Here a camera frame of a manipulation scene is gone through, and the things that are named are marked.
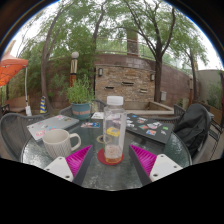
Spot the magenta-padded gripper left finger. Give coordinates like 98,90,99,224
43,144,96,187

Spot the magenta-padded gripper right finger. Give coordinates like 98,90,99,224
128,143,184,187

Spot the clear plastic bottle white cap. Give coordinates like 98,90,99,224
102,95,128,165

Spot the white ribbed ceramic mug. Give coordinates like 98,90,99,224
41,128,83,160

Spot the black laptop with stickers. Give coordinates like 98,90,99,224
125,112,175,145

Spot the flat round red coaster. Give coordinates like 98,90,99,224
96,147,125,167

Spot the silver laptop with stickers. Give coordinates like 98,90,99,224
26,114,81,143

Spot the black jacket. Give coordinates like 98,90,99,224
172,102,213,158

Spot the colourful sticker card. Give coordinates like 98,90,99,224
80,121,101,130

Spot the small yellow card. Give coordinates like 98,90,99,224
106,126,121,138

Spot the white paper sheet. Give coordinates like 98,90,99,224
90,111,105,121

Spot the green plant in blue pot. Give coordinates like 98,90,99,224
64,74,96,121

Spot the dark-trunk branching tree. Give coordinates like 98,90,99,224
113,0,188,104

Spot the slim-trunk tree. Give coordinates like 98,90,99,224
173,33,211,103

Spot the leaning grey-trunk tree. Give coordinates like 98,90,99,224
19,0,101,111

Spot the orange patio umbrella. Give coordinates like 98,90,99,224
0,52,33,117

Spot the lamp post with globe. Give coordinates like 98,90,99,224
68,50,81,89

